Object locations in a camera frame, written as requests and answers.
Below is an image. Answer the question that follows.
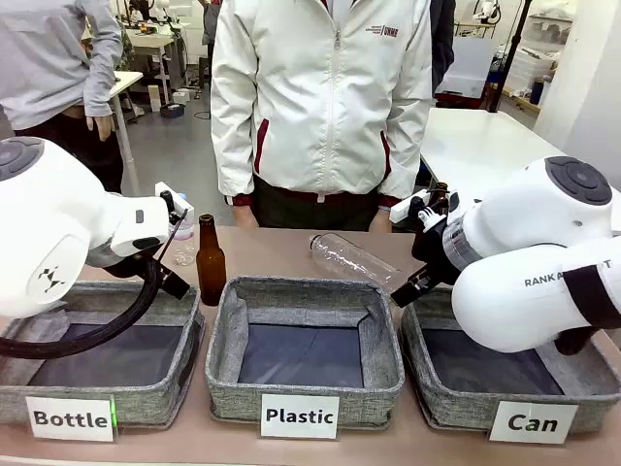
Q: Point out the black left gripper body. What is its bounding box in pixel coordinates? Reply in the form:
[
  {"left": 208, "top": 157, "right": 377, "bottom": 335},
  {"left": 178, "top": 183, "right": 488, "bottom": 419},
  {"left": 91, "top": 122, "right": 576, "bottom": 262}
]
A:
[{"left": 120, "top": 255, "right": 169, "bottom": 292}]

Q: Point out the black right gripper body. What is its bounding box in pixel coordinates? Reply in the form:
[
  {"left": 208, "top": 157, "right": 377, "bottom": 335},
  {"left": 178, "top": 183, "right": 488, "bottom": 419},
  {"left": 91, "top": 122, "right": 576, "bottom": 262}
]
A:
[{"left": 409, "top": 193, "right": 460, "bottom": 293}]

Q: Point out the small clear bottle pink label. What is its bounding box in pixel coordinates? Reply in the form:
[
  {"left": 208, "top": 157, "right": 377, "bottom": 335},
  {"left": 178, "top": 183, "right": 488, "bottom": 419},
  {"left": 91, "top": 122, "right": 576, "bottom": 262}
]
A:
[{"left": 172, "top": 192, "right": 200, "bottom": 267}]

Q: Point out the large clear plastic bottle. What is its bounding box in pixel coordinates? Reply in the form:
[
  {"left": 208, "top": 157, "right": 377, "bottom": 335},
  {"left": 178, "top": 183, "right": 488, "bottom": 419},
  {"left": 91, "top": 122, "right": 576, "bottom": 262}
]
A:
[{"left": 309, "top": 232, "right": 413, "bottom": 295}]

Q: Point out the person's left forearm white sleeve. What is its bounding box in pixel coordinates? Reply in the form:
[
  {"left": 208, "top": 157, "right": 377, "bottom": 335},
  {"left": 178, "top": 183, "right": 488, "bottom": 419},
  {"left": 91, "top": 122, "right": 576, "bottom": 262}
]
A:
[{"left": 376, "top": 96, "right": 434, "bottom": 210}]

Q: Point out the person's right forearm white sleeve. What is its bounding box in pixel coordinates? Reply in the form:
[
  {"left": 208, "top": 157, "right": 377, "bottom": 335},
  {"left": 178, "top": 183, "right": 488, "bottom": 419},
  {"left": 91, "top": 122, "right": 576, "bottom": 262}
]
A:
[{"left": 211, "top": 91, "right": 258, "bottom": 208}]

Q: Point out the grey fabric basket labelled Bottle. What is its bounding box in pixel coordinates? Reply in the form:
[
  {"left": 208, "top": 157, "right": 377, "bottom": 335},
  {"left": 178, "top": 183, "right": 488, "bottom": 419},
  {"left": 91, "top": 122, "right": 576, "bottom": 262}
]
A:
[{"left": 0, "top": 279, "right": 206, "bottom": 429}]

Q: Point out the grey fabric basket labelled Can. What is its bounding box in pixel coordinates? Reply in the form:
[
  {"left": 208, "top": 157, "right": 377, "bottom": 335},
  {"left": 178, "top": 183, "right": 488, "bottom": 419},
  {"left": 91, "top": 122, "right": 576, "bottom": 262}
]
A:
[{"left": 398, "top": 285, "right": 621, "bottom": 435}]

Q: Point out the grey fabric basket labelled Plastic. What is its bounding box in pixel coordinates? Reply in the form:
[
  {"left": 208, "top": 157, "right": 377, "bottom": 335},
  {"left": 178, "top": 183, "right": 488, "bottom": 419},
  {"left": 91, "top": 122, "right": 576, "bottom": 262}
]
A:
[{"left": 204, "top": 275, "right": 407, "bottom": 431}]

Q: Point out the white Can label card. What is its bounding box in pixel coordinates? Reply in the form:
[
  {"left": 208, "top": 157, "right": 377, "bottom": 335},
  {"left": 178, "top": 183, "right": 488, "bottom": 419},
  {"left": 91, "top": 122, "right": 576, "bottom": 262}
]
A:
[{"left": 488, "top": 400, "right": 579, "bottom": 446}]

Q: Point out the person's left hand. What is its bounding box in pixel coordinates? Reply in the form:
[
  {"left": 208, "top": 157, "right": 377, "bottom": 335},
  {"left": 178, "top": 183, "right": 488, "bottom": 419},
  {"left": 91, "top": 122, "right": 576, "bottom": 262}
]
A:
[{"left": 368, "top": 207, "right": 393, "bottom": 233}]

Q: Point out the person's right hand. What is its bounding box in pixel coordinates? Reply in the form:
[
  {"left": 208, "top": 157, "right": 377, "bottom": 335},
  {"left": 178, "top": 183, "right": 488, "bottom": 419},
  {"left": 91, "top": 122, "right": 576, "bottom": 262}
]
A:
[{"left": 231, "top": 203, "right": 257, "bottom": 229}]

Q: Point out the grey bystander's hand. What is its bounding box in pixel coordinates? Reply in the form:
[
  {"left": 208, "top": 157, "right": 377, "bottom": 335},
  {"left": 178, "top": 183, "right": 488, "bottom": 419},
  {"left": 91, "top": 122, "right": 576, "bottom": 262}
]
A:
[{"left": 84, "top": 114, "right": 114, "bottom": 143}]

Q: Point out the large white table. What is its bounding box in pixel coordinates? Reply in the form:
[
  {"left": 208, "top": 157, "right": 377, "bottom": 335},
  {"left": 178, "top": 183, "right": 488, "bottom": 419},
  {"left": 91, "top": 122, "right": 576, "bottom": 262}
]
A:
[{"left": 419, "top": 107, "right": 569, "bottom": 205}]

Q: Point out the white Bottle label card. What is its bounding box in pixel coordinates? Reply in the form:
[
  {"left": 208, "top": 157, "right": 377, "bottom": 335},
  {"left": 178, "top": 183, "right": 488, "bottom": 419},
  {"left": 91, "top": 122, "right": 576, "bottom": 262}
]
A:
[{"left": 24, "top": 395, "right": 117, "bottom": 443}]

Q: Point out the white Plastic label card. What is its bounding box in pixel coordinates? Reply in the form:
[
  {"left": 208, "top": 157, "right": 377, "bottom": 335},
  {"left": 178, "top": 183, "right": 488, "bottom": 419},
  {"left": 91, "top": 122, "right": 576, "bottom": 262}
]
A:
[{"left": 260, "top": 393, "right": 341, "bottom": 441}]

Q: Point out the small white table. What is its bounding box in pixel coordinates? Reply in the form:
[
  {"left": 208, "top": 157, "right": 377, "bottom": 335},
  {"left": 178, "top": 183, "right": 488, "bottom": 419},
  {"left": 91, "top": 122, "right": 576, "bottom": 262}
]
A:
[{"left": 110, "top": 70, "right": 145, "bottom": 196}]

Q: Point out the person in white jacket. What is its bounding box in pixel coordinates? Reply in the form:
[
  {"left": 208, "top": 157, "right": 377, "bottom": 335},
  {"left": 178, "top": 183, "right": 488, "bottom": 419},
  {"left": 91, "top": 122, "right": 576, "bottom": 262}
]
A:
[{"left": 209, "top": 0, "right": 434, "bottom": 232}]

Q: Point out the white panel board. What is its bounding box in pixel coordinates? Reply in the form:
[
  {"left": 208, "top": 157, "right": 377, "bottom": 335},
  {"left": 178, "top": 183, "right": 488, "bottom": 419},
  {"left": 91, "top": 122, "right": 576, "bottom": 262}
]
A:
[{"left": 436, "top": 36, "right": 501, "bottom": 98}]

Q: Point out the bystander in dark jacket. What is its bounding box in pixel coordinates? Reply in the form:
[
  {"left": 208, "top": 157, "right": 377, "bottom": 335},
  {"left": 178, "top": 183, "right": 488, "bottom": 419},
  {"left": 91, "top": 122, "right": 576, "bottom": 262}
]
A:
[{"left": 429, "top": 0, "right": 457, "bottom": 98}]

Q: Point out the black stand pole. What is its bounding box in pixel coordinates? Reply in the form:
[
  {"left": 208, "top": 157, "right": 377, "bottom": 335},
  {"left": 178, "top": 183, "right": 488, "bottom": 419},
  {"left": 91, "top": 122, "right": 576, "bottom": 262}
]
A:
[{"left": 487, "top": 0, "right": 533, "bottom": 114}]

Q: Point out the white workbench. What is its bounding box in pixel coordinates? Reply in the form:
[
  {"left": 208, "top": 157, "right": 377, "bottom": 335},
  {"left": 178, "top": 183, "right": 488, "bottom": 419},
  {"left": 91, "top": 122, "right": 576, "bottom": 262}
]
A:
[{"left": 126, "top": 34, "right": 179, "bottom": 106}]

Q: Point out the bystander in grey sweater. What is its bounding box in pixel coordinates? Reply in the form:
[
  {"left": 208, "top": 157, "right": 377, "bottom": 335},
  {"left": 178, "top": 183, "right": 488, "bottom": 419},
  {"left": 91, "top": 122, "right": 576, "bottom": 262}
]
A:
[{"left": 0, "top": 0, "right": 125, "bottom": 194}]

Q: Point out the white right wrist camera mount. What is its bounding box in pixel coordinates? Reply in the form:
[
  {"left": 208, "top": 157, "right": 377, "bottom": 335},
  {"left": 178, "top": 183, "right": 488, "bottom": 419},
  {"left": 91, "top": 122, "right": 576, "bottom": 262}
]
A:
[{"left": 390, "top": 189, "right": 434, "bottom": 225}]

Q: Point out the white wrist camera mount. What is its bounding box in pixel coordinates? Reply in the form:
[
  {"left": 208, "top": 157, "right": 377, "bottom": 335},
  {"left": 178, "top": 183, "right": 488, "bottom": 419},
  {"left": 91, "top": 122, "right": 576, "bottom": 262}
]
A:
[
  {"left": 390, "top": 189, "right": 434, "bottom": 225},
  {"left": 154, "top": 182, "right": 189, "bottom": 216}
]

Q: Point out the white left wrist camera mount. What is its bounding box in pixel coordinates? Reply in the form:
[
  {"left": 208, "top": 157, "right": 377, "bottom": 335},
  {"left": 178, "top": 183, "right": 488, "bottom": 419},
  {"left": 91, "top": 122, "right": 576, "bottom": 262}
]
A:
[{"left": 154, "top": 182, "right": 189, "bottom": 216}]

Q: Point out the black strap on right arm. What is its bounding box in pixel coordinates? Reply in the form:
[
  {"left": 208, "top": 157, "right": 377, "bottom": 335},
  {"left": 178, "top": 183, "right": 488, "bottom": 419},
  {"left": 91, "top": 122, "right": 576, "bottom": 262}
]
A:
[{"left": 564, "top": 265, "right": 621, "bottom": 332}]

